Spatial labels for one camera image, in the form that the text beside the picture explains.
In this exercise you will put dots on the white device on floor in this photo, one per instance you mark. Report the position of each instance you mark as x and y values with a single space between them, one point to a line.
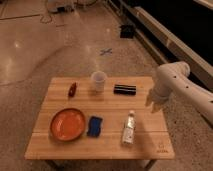
55 6

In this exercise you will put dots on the orange ceramic bowl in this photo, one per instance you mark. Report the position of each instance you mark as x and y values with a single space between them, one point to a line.
67 124

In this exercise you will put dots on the translucent plastic cup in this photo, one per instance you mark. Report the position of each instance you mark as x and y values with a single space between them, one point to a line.
98 80

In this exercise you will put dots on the clear plastic bottle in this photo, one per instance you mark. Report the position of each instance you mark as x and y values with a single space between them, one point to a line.
129 128

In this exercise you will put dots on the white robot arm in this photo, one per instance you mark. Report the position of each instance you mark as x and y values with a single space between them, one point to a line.
173 77

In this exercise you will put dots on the blue sponge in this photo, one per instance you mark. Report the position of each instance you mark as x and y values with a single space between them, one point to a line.
94 126

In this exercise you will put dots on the black box on floor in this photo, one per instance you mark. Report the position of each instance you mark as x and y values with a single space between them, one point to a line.
127 31

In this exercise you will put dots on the wooden folding table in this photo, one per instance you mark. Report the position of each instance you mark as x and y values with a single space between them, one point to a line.
151 137

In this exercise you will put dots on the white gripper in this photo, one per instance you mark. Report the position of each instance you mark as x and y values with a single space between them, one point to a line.
153 103

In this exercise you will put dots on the small red-brown object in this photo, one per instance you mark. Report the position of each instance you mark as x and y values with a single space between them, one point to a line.
72 90

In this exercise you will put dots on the black rectangular case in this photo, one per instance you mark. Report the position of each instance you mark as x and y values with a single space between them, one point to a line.
124 89

